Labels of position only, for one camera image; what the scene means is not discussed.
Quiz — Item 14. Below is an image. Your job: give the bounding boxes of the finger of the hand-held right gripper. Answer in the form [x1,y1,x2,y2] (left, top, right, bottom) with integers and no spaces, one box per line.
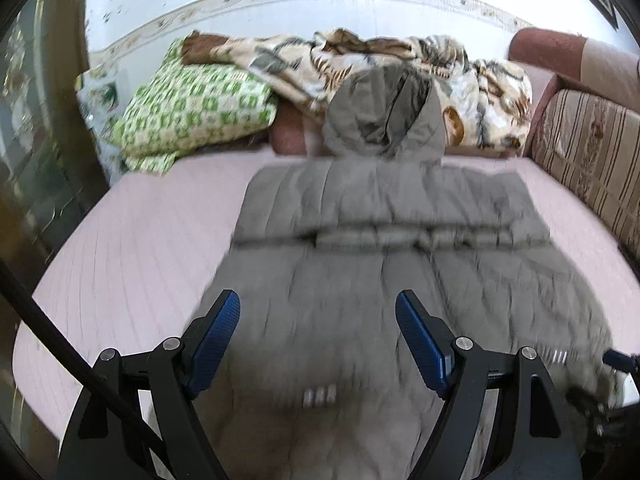
[567,385,608,441]

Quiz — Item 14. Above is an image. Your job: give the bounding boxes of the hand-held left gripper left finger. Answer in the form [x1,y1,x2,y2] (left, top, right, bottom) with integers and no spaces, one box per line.
[57,290,241,480]

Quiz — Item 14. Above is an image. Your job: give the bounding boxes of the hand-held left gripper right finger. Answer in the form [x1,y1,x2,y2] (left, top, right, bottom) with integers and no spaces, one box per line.
[395,290,583,480]

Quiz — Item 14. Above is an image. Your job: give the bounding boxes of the olive quilted hooded jacket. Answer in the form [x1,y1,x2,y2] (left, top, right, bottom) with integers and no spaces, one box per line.
[200,67,618,480]

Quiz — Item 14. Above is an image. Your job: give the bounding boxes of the pink quilted sofa bed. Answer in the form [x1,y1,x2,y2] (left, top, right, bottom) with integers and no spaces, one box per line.
[12,152,640,441]

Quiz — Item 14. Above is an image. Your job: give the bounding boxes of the reddish-brown bolster cushion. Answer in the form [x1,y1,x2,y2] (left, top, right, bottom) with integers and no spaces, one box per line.
[270,102,328,156]

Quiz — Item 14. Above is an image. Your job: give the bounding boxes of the striped back cushion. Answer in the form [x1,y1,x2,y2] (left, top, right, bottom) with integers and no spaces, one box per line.
[531,89,640,256]

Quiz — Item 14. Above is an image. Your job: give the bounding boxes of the green patterned pillow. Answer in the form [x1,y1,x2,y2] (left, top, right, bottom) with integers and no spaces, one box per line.
[111,37,280,176]

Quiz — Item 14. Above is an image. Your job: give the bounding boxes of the wooden glass door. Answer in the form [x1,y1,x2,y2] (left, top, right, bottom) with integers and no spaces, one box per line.
[0,0,108,281]

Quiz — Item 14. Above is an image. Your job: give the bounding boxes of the leaf-print blanket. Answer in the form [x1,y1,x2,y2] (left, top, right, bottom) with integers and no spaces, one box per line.
[182,27,533,151]

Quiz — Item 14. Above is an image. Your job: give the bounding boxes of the reddish-brown sofa backrest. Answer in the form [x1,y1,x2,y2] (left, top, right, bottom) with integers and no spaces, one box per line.
[507,27,640,156]

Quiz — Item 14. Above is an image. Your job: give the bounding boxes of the black cable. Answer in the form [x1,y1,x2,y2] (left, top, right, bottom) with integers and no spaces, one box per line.
[0,257,168,461]

